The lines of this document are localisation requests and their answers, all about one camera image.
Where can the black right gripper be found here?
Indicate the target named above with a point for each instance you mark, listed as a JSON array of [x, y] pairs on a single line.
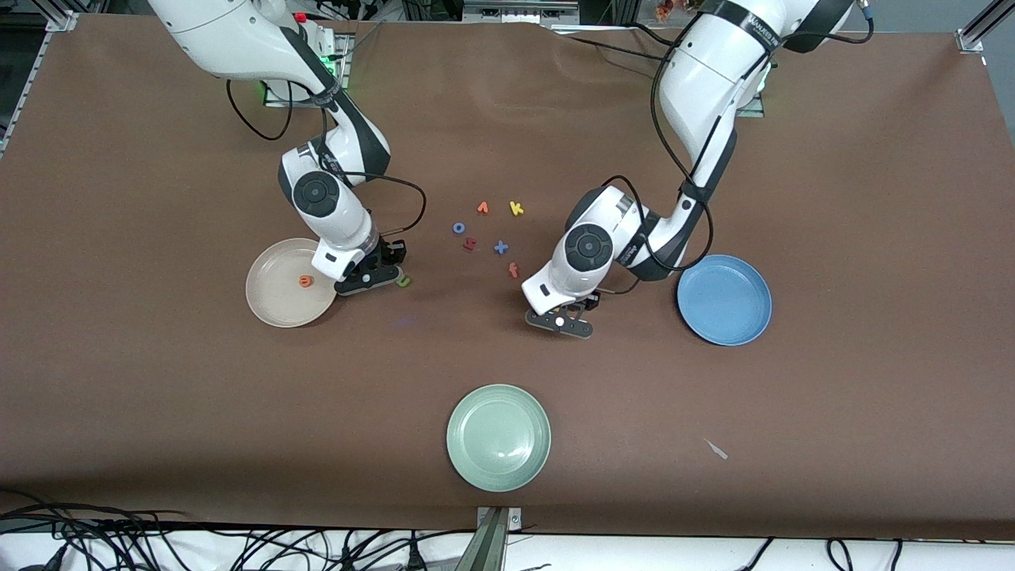
[[391, 252]]

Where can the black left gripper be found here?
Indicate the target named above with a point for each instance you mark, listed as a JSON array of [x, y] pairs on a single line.
[[590, 302]]

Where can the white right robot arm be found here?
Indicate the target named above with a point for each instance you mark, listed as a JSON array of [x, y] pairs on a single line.
[[325, 206]]

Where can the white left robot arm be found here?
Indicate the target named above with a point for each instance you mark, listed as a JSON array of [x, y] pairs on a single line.
[[587, 262]]

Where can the brown table cover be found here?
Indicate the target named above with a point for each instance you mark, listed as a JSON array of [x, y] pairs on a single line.
[[507, 381]]

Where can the beige brown plate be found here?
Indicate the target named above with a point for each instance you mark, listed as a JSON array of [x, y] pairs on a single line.
[[277, 301]]

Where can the blue plate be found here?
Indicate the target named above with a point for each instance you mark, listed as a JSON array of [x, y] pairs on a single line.
[[724, 305]]

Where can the pale green plate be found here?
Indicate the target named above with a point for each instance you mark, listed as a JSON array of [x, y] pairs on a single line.
[[498, 438]]

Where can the small white paper scrap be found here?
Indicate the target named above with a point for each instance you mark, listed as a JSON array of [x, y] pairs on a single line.
[[716, 449]]

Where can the silver metal fixture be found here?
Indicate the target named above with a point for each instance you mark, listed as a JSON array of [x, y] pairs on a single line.
[[519, 9]]

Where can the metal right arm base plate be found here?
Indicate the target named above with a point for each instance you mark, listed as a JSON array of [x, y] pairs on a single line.
[[342, 47]]

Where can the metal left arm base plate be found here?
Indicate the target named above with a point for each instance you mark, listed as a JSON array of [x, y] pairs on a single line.
[[753, 107]]

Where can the metal camera mount beam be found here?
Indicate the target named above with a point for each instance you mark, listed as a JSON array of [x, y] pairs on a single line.
[[493, 543]]

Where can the aluminium table frame rail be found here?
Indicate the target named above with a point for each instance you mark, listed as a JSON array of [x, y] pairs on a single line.
[[36, 75]]

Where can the aluminium table frame corner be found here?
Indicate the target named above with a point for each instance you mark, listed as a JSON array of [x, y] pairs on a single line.
[[979, 28]]

